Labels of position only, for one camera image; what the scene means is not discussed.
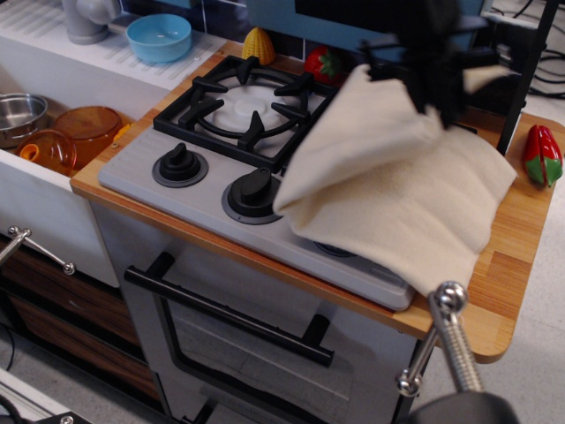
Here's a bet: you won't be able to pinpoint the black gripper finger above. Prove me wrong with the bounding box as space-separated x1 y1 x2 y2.
439 86 468 129
405 79 437 114

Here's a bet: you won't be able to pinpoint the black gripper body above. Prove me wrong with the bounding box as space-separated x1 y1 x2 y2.
360 1 514 88

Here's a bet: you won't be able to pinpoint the cream cloth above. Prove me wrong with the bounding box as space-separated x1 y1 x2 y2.
274 65 516 295

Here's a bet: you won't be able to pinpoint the blue toy microwave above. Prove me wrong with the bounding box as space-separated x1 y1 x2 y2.
247 1 487 59

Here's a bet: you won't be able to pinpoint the red toy strawberry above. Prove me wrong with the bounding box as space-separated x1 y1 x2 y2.
304 45 343 84

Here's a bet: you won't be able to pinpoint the red toy pepper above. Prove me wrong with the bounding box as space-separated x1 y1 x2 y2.
523 125 564 187

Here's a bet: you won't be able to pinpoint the black burner grate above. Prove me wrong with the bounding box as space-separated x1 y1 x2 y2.
154 56 338 174

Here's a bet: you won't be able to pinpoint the yellow toy corn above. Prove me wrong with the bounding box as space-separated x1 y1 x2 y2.
241 27 276 65

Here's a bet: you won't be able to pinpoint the black right stove knob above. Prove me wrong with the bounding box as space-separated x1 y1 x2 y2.
314 242 356 258

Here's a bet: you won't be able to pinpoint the black stove knob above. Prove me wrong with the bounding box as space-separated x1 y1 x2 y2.
222 168 281 225
314 242 356 258
152 143 208 188

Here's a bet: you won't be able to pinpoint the silver clamp screw right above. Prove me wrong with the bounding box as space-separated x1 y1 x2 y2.
396 281 484 398

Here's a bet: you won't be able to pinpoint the silver clamp screw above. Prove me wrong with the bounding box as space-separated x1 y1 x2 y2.
396 281 484 398
1 225 77 276

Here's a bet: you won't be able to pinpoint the black middle stove knob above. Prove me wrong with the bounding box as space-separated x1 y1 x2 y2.
222 168 281 225

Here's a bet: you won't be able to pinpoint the grey toy stove top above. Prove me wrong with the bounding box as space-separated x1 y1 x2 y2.
98 121 414 311

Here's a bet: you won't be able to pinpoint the black left stove knob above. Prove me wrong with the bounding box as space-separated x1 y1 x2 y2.
152 143 208 188

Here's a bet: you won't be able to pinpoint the blue plastic bowl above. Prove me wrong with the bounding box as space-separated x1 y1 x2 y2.
125 13 192 63

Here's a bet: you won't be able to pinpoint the grey oven door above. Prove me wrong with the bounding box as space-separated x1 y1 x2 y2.
120 246 416 423

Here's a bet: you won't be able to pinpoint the orange transparent pot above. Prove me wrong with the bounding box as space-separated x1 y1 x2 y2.
54 106 123 170

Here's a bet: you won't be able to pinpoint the orange transparent lid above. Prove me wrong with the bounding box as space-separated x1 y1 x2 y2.
16 129 78 177

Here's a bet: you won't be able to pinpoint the white toy sink unit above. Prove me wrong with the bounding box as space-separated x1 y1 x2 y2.
1 1 225 287

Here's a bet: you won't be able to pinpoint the steel pot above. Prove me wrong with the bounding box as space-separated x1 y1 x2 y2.
1 93 49 149

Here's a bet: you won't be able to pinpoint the silver clamp screw left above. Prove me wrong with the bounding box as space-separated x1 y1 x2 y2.
1 225 77 276

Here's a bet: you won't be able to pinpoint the black cables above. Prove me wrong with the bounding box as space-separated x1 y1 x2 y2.
489 0 565 101

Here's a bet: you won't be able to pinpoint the black metal post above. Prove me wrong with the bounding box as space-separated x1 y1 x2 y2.
497 0 560 155

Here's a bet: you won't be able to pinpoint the black oven door handle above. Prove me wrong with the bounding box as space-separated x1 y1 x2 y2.
124 252 335 367

